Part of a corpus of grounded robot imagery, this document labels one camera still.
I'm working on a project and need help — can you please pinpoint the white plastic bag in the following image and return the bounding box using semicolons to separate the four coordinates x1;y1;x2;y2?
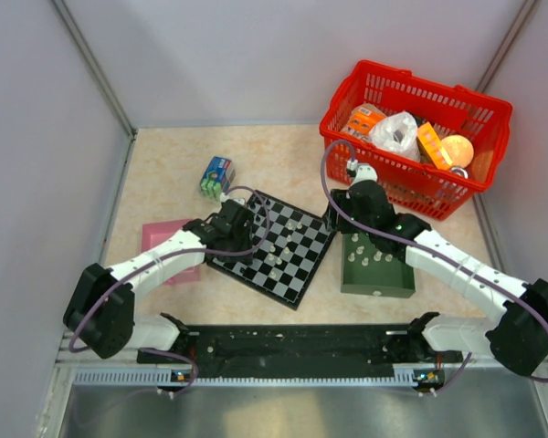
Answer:
368;111;420;162

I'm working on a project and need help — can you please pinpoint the orange box right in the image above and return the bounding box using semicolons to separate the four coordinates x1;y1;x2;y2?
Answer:
416;122;453;171

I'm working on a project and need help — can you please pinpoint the orange box left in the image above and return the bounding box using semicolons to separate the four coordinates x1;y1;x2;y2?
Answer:
343;103;386;138

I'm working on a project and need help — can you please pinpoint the green plastic tray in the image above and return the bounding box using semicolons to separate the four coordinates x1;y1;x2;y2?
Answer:
340;233;416;299

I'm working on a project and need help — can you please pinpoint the grey cable duct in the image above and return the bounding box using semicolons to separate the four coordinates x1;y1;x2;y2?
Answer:
72;367;444;389

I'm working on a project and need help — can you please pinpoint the black white chess board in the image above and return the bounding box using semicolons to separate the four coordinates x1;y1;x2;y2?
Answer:
207;192;335;309

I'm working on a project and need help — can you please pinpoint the blue green sponge pack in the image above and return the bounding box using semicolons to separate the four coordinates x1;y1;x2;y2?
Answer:
199;156;236;201

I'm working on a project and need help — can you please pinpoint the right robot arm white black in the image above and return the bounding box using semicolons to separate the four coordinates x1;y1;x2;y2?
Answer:
323;179;548;383

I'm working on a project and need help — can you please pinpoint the red plastic basket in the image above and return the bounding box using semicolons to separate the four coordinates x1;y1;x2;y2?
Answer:
320;60;513;220

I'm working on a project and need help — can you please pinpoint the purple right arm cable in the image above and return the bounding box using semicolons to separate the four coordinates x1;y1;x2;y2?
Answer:
319;139;548;398

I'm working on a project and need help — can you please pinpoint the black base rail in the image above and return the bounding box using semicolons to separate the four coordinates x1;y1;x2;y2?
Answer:
136;323;462;380

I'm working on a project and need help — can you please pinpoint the orange box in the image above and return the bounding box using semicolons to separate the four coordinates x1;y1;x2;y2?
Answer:
343;103;386;138
416;122;453;171

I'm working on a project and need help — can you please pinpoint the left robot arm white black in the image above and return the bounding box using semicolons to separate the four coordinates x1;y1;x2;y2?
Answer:
63;199;254;362

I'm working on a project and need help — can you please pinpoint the pink plastic tray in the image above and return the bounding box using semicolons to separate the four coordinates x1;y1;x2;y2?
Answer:
140;218;202;287

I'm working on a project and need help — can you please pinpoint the orange ball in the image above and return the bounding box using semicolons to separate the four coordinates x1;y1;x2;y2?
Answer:
441;135;474;168

